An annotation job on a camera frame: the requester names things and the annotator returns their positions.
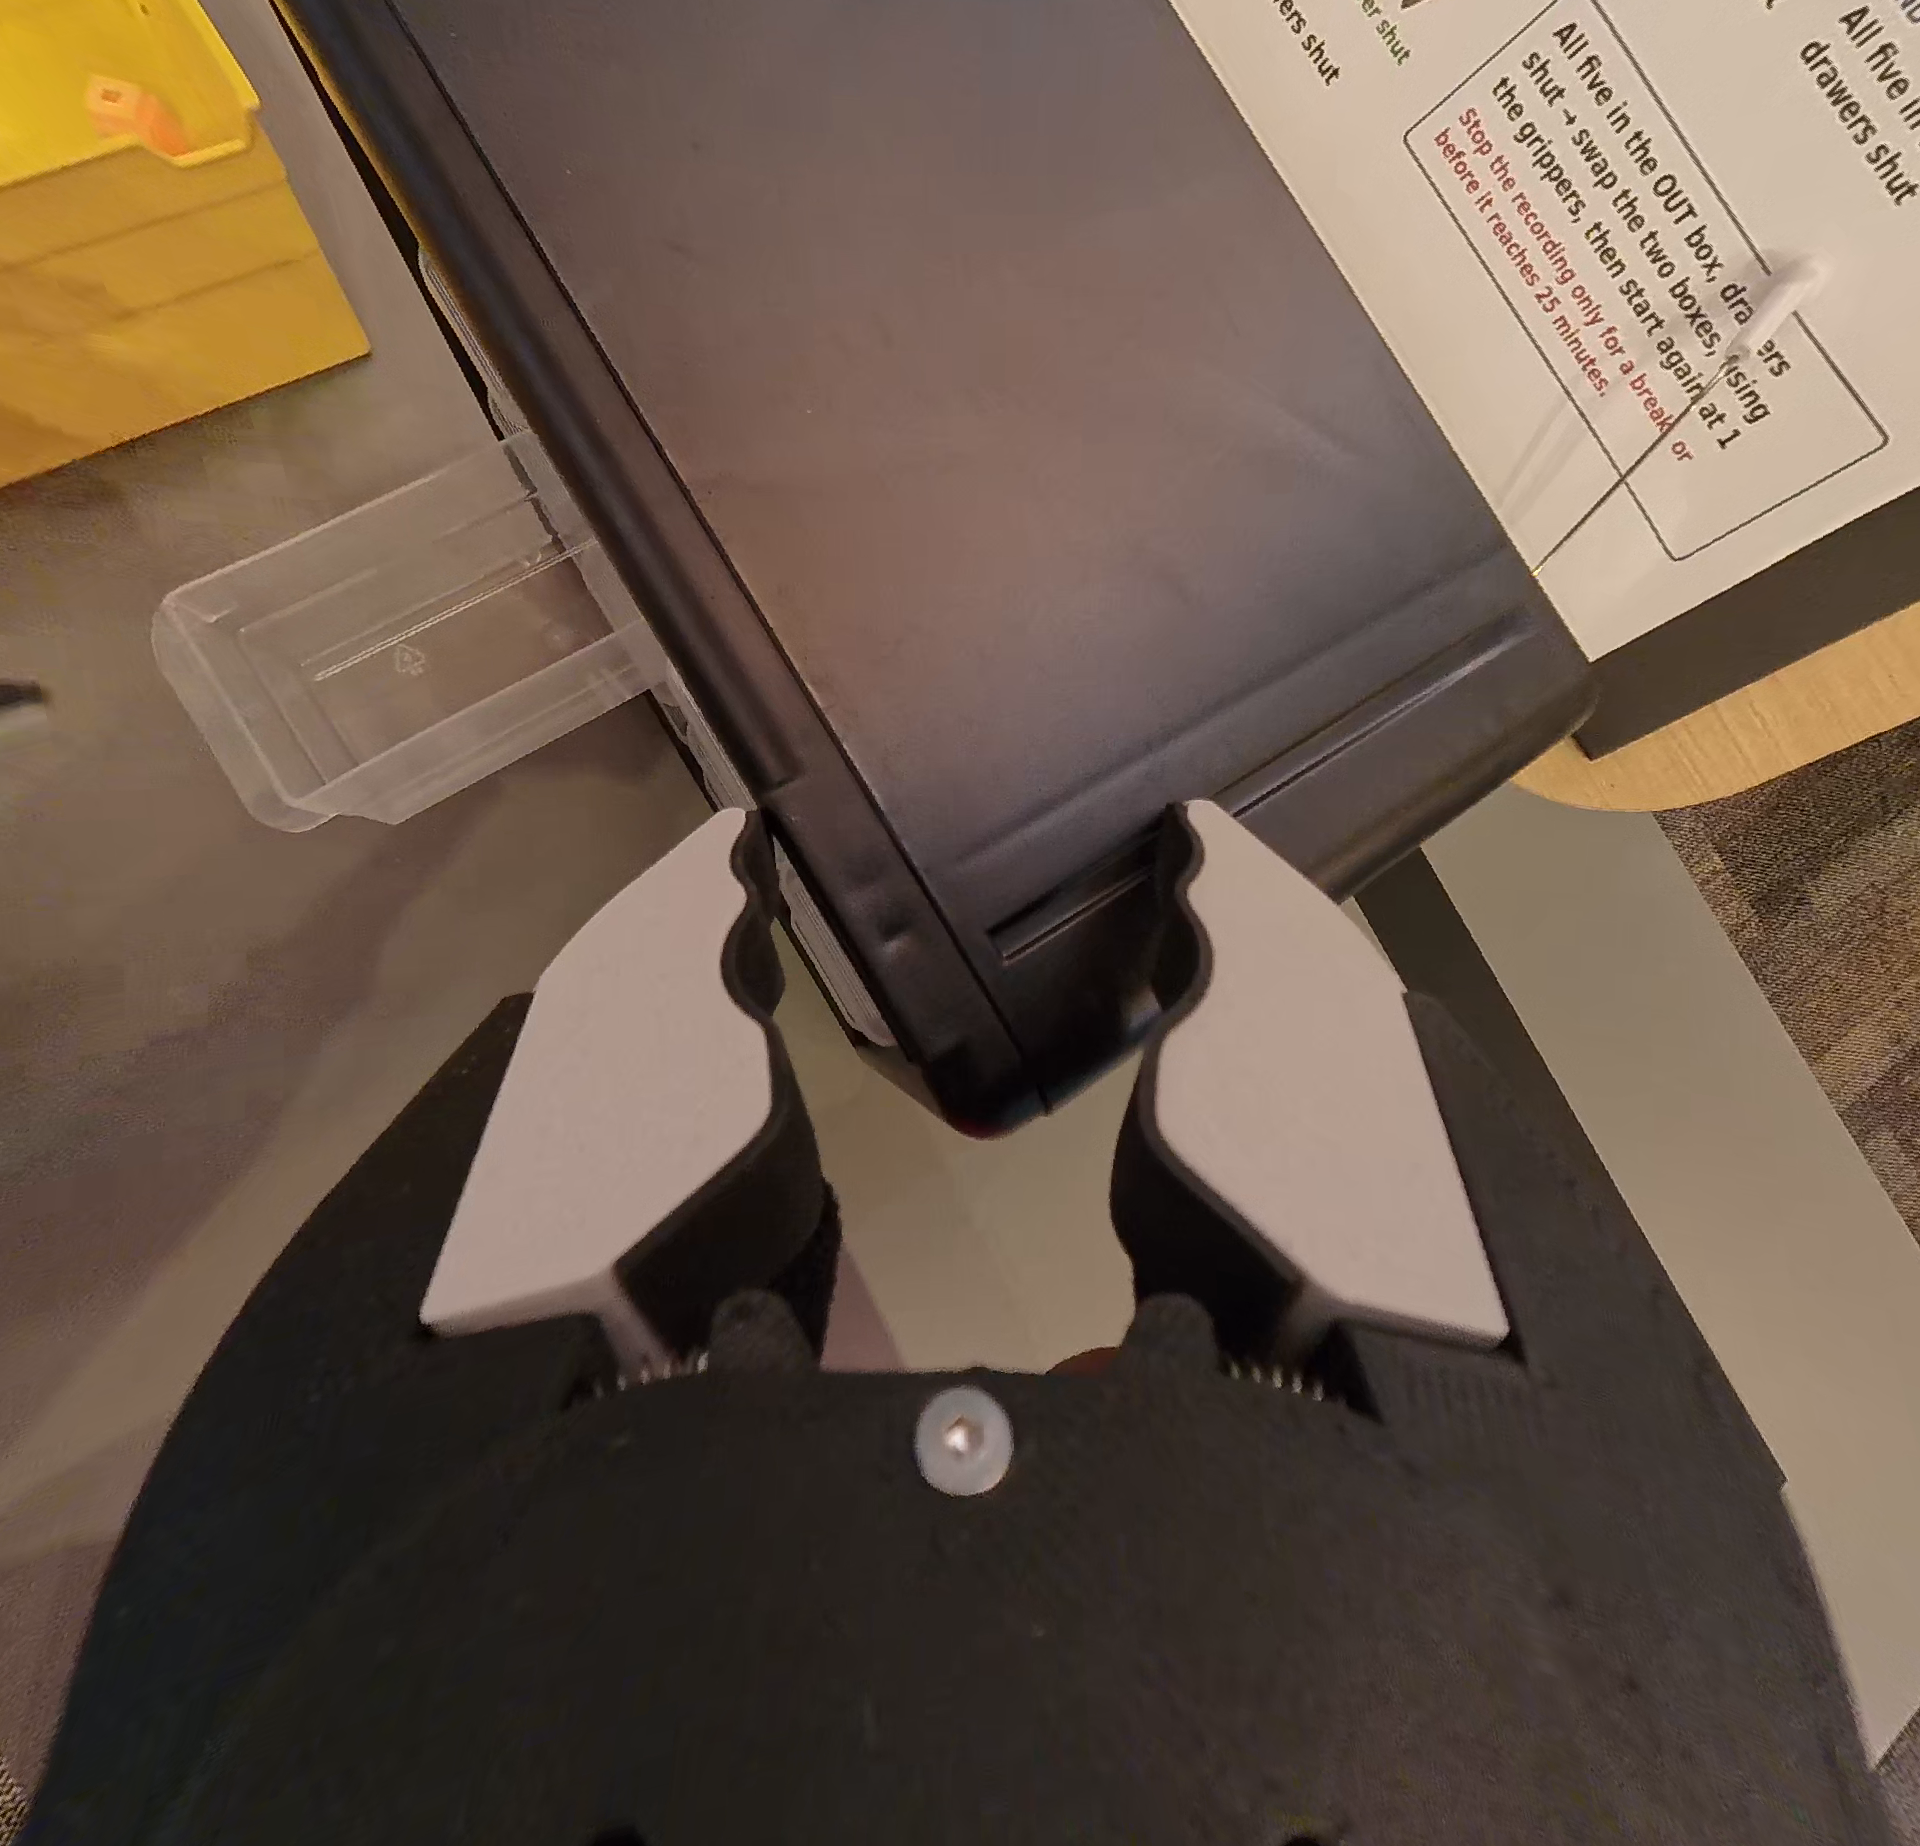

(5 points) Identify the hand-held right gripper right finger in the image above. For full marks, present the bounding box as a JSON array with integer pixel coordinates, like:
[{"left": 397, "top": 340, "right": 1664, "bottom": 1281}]
[{"left": 1111, "top": 800, "right": 1512, "bottom": 1388}]

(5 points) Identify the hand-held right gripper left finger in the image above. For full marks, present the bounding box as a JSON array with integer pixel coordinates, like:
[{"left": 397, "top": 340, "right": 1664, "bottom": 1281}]
[{"left": 421, "top": 808, "right": 843, "bottom": 1373}]

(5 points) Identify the clear plastic drawer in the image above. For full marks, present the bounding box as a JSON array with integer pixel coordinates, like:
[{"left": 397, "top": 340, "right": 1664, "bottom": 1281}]
[{"left": 155, "top": 428, "right": 662, "bottom": 832}]

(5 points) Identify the black drawer cabinet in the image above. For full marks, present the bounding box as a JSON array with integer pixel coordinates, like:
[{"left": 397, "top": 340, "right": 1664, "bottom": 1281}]
[{"left": 240, "top": 0, "right": 1598, "bottom": 1143}]

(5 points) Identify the yellow plastic bin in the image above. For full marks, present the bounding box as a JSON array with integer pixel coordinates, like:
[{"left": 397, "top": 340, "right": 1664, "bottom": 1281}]
[{"left": 0, "top": 0, "right": 373, "bottom": 490}]

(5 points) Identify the light wooden board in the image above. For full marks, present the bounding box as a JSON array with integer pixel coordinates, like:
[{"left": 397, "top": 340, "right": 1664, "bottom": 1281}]
[{"left": 1501, "top": 623, "right": 1920, "bottom": 824}]

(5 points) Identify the printed instruction sheet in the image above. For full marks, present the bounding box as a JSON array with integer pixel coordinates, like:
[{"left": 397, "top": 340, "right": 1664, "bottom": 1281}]
[{"left": 1124, "top": 0, "right": 1920, "bottom": 662}]

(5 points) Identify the small orange plastic part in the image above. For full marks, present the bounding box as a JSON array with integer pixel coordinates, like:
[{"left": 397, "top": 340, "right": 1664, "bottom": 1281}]
[{"left": 82, "top": 72, "right": 198, "bottom": 160}]

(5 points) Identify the white pin with thin wire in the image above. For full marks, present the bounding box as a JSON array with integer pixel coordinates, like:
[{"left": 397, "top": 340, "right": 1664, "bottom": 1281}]
[{"left": 1528, "top": 254, "right": 1834, "bottom": 577}]

